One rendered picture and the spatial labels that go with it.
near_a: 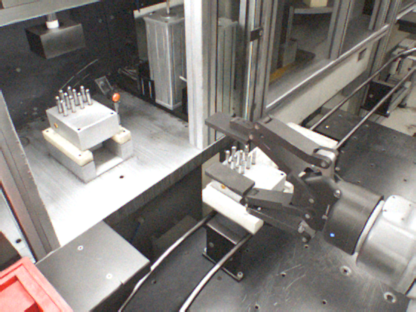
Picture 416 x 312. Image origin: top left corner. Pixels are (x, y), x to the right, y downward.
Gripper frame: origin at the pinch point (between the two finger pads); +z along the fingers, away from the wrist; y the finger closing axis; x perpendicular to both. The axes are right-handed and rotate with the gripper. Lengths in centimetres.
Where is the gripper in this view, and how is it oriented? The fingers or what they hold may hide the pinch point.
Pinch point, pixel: (226, 151)
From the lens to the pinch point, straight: 49.5
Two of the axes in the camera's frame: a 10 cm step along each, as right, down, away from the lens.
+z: -7.5, -4.1, 5.3
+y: 0.0, -7.9, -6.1
